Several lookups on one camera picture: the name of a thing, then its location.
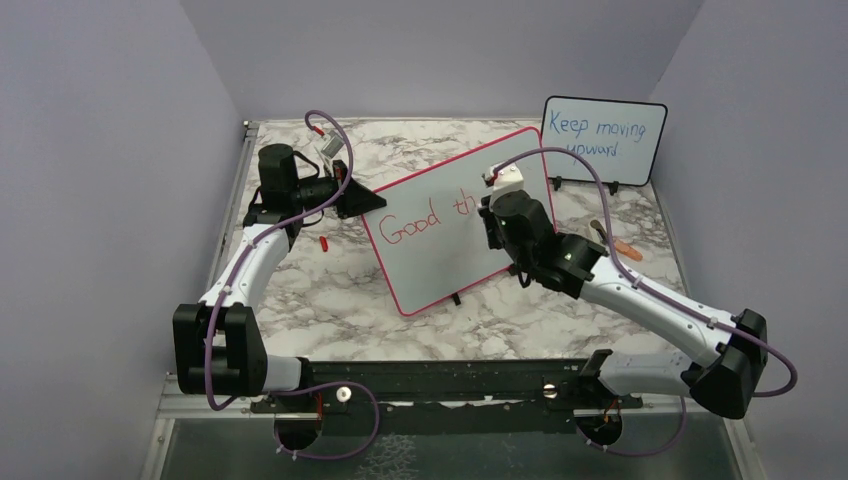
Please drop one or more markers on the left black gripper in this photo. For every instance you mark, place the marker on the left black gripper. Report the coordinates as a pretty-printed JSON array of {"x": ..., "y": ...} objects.
[{"x": 357, "y": 200}]

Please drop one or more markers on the red framed whiteboard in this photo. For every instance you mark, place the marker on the red framed whiteboard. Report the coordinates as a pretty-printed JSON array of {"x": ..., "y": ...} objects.
[{"x": 429, "y": 240}]

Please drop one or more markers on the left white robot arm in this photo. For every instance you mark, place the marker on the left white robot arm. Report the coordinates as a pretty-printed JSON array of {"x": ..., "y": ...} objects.
[{"x": 218, "y": 345}]

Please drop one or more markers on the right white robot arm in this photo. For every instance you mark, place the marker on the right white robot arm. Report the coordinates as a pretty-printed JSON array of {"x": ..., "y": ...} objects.
[{"x": 718, "y": 358}]

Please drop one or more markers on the black framed whiteboard with writing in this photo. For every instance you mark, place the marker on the black framed whiteboard with writing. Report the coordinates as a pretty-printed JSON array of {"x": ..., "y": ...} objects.
[{"x": 620, "y": 139}]

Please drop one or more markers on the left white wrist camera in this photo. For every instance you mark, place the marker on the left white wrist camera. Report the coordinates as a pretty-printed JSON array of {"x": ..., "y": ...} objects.
[{"x": 331, "y": 145}]

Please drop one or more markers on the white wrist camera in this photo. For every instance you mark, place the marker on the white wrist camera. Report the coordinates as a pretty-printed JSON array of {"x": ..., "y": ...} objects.
[
  {"x": 503, "y": 181},
  {"x": 331, "y": 145}
]

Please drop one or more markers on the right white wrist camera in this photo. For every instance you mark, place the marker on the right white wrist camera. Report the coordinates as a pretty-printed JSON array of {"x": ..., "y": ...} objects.
[{"x": 503, "y": 181}]

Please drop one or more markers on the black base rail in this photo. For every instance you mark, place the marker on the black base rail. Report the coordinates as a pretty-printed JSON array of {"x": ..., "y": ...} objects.
[{"x": 448, "y": 397}]

